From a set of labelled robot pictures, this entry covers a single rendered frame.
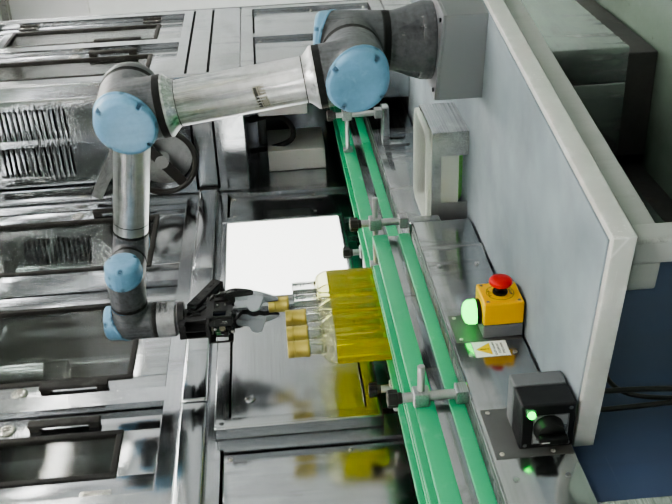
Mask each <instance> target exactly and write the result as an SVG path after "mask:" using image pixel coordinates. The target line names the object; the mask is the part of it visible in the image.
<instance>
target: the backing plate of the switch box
mask: <svg viewBox="0 0 672 504"><path fill-rule="evenodd" d="M480 413H481V416H482V419H483V422H484V425H485V428H486V431H487V433H488V436H489V439H490V442H491V445H492V448H493V451H494V454H495V457H496V460H503V459H514V458H526V457H537V456H548V455H559V454H571V453H575V452H574V450H573V448H572V446H571V444H570V445H559V446H553V447H537V448H525V449H520V448H519V447H518V444H517V441H516V439H515V436H514V434H513V431H512V427H511V426H510V423H509V420H508V418H507V408H503V409H491V410H480Z"/></svg>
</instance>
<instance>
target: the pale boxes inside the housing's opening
mask: <svg viewBox="0 0 672 504"><path fill-rule="evenodd" d="M304 113H307V103H305V104H299V105H294V106H289V107H283V108H278V109H273V110H267V111H262V112H258V116H259V117H260V116H275V115H290V114H304ZM295 130H296V137H295V139H294V141H293V142H292V143H290V144H289V145H287V146H272V145H273V144H277V143H280V142H283V141H285V140H287V139H288V138H289V137H290V135H291V131H290V129H278V130H267V146H268V160H269V171H270V172H271V171H285V170H300V169H314V168H326V156H325V145H324V140H323V135H322V129H321V127H308V128H295Z"/></svg>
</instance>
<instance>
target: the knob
mask: <svg viewBox="0 0 672 504"><path fill-rule="evenodd" d="M533 433H534V435H535V437H536V438H537V439H538V441H539V444H540V445H541V446H546V447H553V446H556V445H558V444H566V443H568V440H569V438H568V436H567V434H566V432H565V428H564V423H563V421H562V420H561V418H559V417H557V416H554V415H547V416H544V417H541V418H540V419H538V420H537V421H536V422H535V424H534V426H533Z"/></svg>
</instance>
